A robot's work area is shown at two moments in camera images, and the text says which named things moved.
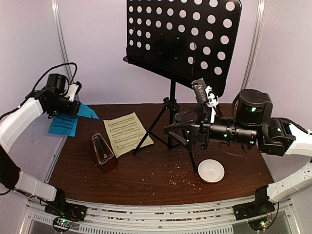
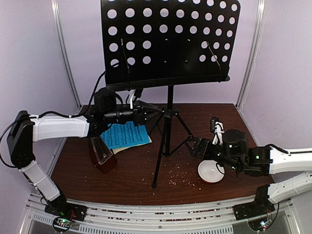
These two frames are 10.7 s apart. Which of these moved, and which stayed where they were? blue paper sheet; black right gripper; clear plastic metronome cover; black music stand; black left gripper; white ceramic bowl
Moved: black right gripper; black left gripper; black music stand; blue paper sheet
Stayed: clear plastic metronome cover; white ceramic bowl
